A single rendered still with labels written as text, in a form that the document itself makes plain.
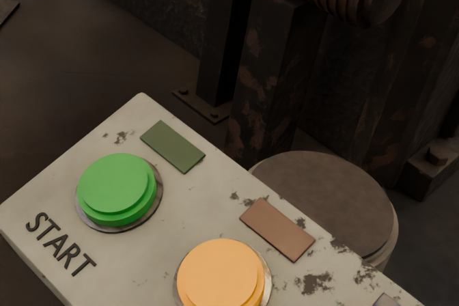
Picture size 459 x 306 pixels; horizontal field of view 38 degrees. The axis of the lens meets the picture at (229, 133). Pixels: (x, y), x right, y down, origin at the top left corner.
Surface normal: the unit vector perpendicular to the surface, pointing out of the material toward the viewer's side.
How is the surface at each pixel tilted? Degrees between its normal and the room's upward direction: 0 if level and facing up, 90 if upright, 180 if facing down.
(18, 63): 0
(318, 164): 0
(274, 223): 20
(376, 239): 0
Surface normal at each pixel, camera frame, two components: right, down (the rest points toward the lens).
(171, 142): -0.09, -0.58
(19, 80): 0.15, -0.76
